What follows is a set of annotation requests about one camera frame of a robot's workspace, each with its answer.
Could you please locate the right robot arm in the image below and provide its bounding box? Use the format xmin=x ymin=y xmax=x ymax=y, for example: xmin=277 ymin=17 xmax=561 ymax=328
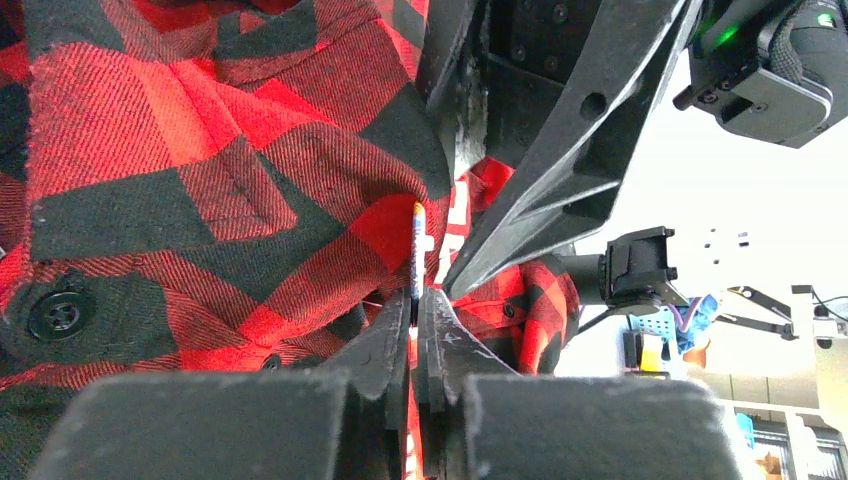
xmin=418 ymin=1 xmax=847 ymax=299

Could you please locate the small round brooch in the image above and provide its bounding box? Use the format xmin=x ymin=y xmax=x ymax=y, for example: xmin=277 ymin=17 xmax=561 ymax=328
xmin=410 ymin=202 xmax=433 ymax=304

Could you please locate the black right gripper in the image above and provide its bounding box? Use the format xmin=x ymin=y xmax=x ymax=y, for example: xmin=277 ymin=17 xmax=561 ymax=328
xmin=416 ymin=0 xmax=700 ymax=299

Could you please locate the red black plaid shirt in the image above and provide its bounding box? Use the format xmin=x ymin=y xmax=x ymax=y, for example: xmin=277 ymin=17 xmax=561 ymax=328
xmin=0 ymin=0 xmax=583 ymax=480

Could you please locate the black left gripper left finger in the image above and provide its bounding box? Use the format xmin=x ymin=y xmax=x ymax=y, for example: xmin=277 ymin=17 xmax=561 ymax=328
xmin=30 ymin=290 xmax=412 ymax=479

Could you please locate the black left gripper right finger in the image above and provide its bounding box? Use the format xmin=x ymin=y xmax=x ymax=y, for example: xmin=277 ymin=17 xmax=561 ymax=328
xmin=416 ymin=289 xmax=746 ymax=479

